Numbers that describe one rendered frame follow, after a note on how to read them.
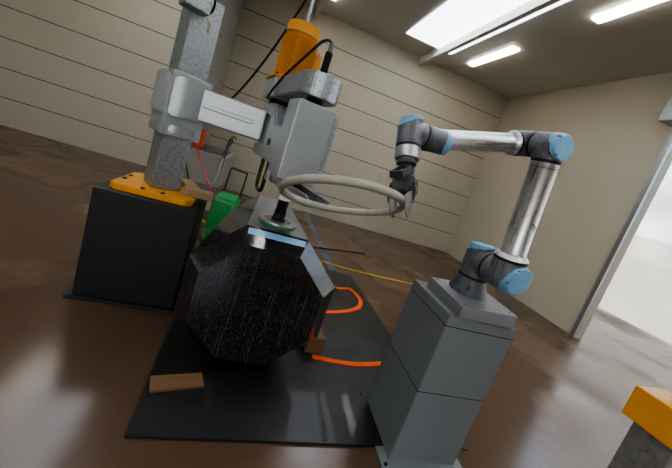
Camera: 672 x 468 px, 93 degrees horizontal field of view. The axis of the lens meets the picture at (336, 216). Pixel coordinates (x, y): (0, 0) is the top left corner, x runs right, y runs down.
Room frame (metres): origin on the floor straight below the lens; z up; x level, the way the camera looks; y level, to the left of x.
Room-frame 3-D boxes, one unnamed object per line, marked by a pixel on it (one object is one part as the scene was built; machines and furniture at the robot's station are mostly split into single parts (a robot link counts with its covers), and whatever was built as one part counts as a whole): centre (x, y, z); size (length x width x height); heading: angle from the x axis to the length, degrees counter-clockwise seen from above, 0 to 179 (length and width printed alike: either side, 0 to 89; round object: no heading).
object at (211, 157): (5.12, 2.23, 0.43); 1.30 x 0.62 x 0.86; 15
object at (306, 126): (1.86, 0.35, 1.36); 0.36 x 0.22 x 0.45; 28
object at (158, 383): (1.45, 0.50, 0.02); 0.25 x 0.10 x 0.01; 122
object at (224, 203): (3.60, 1.24, 0.43); 0.35 x 0.35 x 0.87; 3
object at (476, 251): (1.65, -0.79, 1.10); 0.17 x 0.15 x 0.18; 21
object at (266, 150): (2.15, 0.48, 1.35); 0.74 x 0.23 x 0.49; 28
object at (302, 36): (2.38, 0.61, 1.94); 0.31 x 0.28 x 0.40; 118
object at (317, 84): (2.10, 0.47, 1.66); 0.96 x 0.25 x 0.17; 28
